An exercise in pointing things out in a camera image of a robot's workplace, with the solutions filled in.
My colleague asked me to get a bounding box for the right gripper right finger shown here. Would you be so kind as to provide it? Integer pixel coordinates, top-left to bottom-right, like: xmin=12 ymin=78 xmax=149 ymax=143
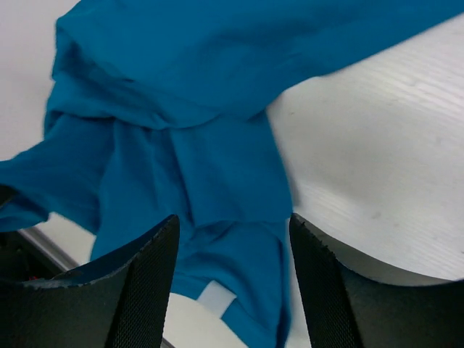
xmin=289 ymin=214 xmax=463 ymax=347

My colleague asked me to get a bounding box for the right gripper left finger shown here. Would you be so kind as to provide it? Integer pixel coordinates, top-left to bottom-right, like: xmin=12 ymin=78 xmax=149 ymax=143
xmin=1 ymin=215 xmax=180 ymax=348

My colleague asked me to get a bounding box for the blue t shirt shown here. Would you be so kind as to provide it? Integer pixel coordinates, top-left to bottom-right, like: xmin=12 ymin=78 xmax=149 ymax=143
xmin=1 ymin=1 xmax=463 ymax=347

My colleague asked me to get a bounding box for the white plastic basket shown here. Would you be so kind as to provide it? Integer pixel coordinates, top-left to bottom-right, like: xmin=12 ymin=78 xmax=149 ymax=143
xmin=163 ymin=293 xmax=247 ymax=348

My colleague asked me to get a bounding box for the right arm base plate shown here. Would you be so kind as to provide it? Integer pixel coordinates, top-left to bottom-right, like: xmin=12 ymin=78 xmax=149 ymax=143
xmin=1 ymin=228 xmax=77 ymax=281

